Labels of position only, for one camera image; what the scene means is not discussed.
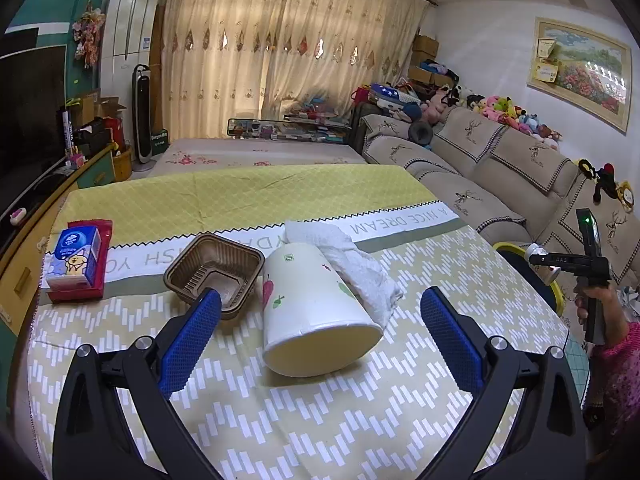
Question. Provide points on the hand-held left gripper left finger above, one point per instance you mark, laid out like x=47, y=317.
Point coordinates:
x=192, y=340

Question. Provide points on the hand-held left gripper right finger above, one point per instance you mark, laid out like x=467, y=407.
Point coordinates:
x=450, y=340

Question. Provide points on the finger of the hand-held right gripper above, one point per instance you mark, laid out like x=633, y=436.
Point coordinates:
x=565, y=261

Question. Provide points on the yellow rimmed trash bin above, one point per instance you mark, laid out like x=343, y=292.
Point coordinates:
x=510, y=247

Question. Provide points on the person's right forearm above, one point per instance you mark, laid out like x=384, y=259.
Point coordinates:
x=620, y=385

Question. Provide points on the person's right hand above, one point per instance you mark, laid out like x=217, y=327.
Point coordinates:
x=610, y=307

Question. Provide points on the yellow lion plush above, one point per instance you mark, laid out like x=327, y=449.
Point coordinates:
x=625, y=195

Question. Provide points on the white blue cloth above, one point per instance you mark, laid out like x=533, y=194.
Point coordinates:
x=631, y=300

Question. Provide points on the black red mouse plush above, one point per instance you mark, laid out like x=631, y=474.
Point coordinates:
x=600, y=177

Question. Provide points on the brown plastic food tray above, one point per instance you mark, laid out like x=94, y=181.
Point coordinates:
x=220, y=270

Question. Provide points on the beige embroidered sofa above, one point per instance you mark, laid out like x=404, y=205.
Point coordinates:
x=500, y=170

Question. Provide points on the white towel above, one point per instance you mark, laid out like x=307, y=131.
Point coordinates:
x=360, y=270

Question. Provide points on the red tissue pack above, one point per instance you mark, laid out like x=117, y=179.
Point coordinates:
x=107, y=260

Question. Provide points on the white fruit print paper cup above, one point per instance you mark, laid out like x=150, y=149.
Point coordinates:
x=310, y=305

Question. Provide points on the blue tissue pack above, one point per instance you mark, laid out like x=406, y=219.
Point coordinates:
x=77, y=255

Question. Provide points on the row of plush toys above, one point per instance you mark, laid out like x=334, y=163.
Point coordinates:
x=500, y=110

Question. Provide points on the framed flower painting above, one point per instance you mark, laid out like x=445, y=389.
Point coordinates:
x=585, y=70

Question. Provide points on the wooden bucket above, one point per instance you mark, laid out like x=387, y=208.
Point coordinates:
x=122, y=165

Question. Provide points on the grey neck pillow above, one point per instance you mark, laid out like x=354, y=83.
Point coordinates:
x=420, y=132

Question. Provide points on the floral beige mattress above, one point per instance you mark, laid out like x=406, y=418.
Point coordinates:
x=250, y=152

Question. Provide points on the green yellow television cabinet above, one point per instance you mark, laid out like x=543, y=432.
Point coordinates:
x=75, y=180

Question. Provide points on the green box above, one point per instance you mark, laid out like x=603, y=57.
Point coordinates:
x=159, y=142

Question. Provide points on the small pink item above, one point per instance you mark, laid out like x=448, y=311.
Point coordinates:
x=19, y=215

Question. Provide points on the black tower fan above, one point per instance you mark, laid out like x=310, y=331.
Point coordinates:
x=142, y=115

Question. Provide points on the glass table with books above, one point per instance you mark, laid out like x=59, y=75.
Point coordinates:
x=290, y=127

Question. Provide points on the open cardboard box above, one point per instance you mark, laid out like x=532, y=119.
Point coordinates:
x=102, y=120

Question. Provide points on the stack of cardboard boxes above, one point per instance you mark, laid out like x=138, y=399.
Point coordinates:
x=425, y=57

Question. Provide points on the black television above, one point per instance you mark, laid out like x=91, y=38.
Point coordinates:
x=27, y=125

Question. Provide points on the white standing air conditioner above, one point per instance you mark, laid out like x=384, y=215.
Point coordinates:
x=127, y=60

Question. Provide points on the cream patterned curtain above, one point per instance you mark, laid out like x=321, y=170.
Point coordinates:
x=280, y=45

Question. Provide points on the hanging flower decoration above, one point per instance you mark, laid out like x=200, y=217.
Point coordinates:
x=89, y=35

